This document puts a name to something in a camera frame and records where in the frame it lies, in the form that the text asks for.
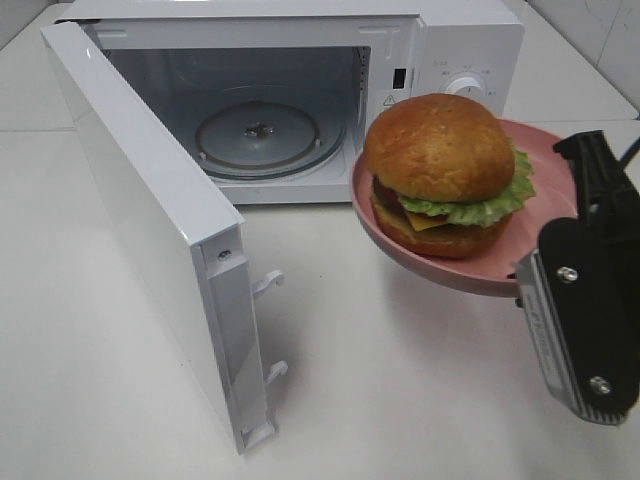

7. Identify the white microwave oven body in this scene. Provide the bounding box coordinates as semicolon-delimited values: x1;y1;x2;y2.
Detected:
52;1;524;205

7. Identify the glass microwave turntable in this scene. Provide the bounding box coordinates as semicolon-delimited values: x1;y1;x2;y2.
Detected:
195;100;346;181

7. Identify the white microwave door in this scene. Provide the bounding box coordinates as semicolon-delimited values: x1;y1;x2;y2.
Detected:
42;22;287;453

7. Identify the burger with lettuce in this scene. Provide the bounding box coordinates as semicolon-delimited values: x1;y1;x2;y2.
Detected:
363;94;536;259

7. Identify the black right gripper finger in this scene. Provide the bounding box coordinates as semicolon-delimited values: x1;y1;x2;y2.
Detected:
552;130;638;220

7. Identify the pink round plate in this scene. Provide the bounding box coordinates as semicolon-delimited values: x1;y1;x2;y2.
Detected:
350;119;577;297

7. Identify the white upper power knob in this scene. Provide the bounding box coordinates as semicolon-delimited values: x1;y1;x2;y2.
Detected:
443;74;486;101

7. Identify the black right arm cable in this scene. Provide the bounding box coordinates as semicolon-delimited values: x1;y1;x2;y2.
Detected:
617;134;640;166

